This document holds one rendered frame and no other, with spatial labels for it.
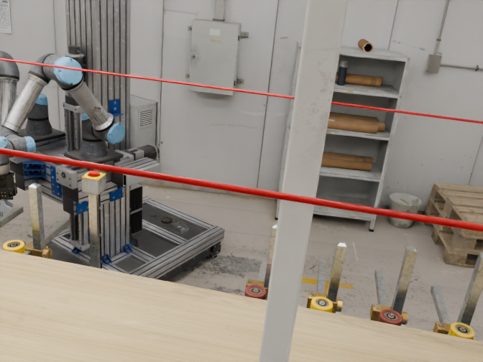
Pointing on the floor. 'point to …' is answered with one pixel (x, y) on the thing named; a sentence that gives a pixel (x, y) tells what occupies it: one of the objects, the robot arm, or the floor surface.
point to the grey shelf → (366, 62)
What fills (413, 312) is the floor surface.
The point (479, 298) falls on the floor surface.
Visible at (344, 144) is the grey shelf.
